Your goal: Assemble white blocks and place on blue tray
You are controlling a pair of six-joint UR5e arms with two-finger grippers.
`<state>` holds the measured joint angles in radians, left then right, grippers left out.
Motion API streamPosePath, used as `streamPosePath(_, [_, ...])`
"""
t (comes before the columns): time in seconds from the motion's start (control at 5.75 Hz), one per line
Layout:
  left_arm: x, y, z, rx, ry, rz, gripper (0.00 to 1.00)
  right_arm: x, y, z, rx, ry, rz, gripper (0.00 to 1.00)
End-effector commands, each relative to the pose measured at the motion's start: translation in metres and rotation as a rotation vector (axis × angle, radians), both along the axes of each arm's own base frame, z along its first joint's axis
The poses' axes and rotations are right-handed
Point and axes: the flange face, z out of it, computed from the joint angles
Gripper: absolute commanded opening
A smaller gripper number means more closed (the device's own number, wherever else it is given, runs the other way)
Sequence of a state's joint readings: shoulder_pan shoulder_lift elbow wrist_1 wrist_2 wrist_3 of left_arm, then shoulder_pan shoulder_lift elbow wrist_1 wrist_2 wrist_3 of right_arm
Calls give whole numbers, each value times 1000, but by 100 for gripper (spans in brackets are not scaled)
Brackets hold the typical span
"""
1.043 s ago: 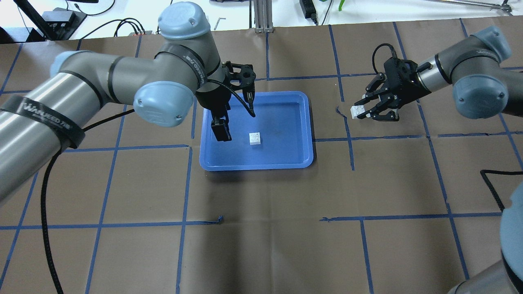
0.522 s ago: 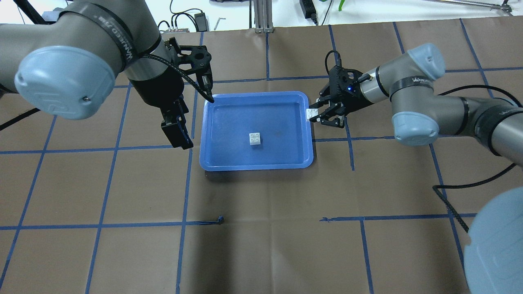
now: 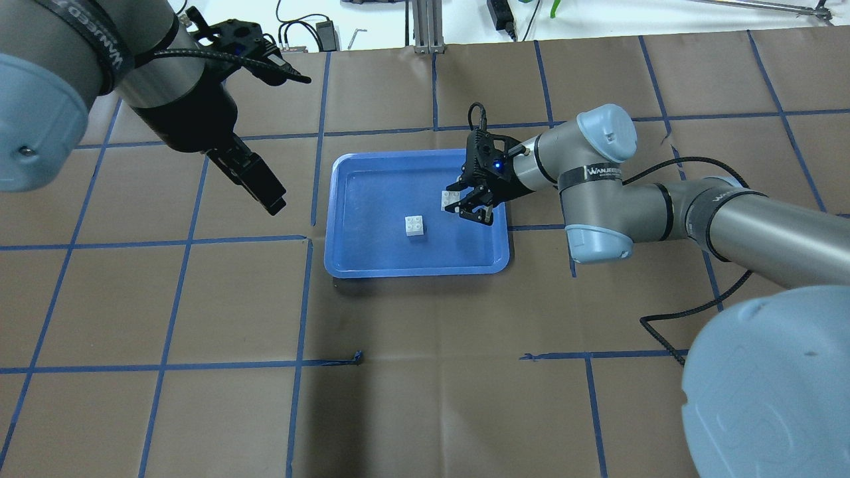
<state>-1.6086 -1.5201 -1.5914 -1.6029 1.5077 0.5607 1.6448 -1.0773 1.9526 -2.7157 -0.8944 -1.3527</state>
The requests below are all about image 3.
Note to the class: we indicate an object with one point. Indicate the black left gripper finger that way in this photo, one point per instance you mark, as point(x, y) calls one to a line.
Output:
point(260, 182)

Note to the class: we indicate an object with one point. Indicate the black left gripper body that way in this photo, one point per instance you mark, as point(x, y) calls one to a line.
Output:
point(194, 121)

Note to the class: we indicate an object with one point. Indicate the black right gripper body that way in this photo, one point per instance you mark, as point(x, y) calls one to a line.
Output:
point(503, 183)

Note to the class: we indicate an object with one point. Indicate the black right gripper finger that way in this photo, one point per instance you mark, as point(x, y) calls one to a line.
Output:
point(481, 214)
point(468, 198)

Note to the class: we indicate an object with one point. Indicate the white block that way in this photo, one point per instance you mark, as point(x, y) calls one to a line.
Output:
point(414, 226)
point(450, 200)

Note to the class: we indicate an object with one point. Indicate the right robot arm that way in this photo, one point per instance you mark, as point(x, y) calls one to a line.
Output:
point(766, 380)

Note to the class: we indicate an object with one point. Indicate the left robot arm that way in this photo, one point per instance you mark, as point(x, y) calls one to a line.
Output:
point(59, 56)

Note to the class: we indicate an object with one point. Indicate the blue plastic tray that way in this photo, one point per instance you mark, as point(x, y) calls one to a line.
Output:
point(369, 196)

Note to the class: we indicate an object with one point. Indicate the black power adapter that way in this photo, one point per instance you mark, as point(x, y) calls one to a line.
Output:
point(327, 36)

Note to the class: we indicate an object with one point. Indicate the brown paper table cover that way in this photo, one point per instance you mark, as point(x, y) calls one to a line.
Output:
point(157, 322)

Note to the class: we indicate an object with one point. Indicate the aluminium frame post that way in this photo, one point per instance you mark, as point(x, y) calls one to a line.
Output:
point(427, 27)

